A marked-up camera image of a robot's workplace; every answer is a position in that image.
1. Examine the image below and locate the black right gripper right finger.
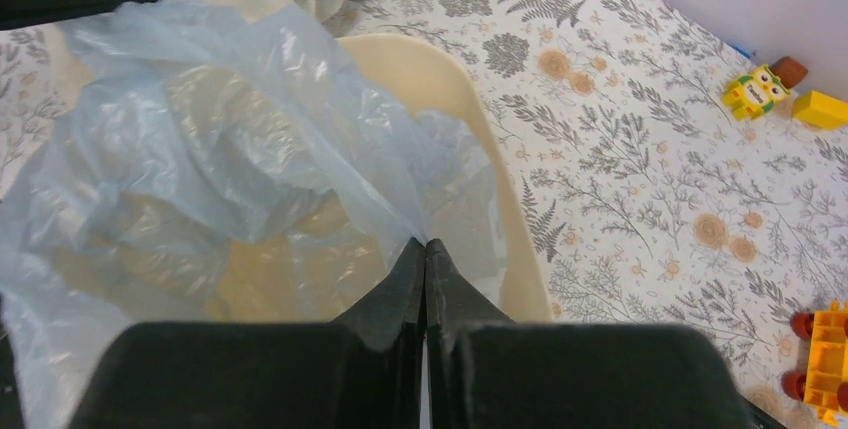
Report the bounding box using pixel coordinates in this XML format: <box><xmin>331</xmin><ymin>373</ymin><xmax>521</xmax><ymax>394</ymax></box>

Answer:
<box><xmin>424</xmin><ymin>240</ymin><xmax>751</xmax><ymax>428</ymax></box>

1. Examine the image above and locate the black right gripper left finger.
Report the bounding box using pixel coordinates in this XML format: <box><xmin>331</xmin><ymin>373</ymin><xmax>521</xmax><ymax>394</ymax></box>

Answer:
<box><xmin>70</xmin><ymin>240</ymin><xmax>425</xmax><ymax>428</ymax></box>

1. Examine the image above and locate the light blue trash bag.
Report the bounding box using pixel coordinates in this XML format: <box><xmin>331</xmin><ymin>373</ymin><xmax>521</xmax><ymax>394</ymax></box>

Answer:
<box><xmin>0</xmin><ymin>0</ymin><xmax>511</xmax><ymax>429</ymax></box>

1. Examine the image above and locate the beige plastic trash bin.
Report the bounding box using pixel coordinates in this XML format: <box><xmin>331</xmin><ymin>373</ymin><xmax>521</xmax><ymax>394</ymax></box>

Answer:
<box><xmin>39</xmin><ymin>33</ymin><xmax>554</xmax><ymax>325</ymax></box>

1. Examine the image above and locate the floral patterned table mat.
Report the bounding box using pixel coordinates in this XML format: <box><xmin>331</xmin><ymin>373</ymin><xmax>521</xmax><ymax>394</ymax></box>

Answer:
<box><xmin>0</xmin><ymin>0</ymin><xmax>848</xmax><ymax>429</ymax></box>

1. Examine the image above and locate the orange red toy car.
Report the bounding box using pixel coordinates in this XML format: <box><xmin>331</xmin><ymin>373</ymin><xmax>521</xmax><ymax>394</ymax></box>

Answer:
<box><xmin>781</xmin><ymin>301</ymin><xmax>847</xmax><ymax>428</ymax></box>

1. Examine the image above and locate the yellow toy figure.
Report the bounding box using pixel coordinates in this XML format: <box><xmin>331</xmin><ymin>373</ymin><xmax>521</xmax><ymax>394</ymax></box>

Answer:
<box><xmin>721</xmin><ymin>65</ymin><xmax>790</xmax><ymax>120</ymax></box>

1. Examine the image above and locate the yellow toy block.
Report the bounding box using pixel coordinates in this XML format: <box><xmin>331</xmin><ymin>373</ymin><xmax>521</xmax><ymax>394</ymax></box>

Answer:
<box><xmin>792</xmin><ymin>91</ymin><xmax>847</xmax><ymax>130</ymax></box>

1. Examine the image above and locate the brown toy block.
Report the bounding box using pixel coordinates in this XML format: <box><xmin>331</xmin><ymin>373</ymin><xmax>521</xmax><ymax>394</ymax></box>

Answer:
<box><xmin>770</xmin><ymin>56</ymin><xmax>809</xmax><ymax>89</ymax></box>

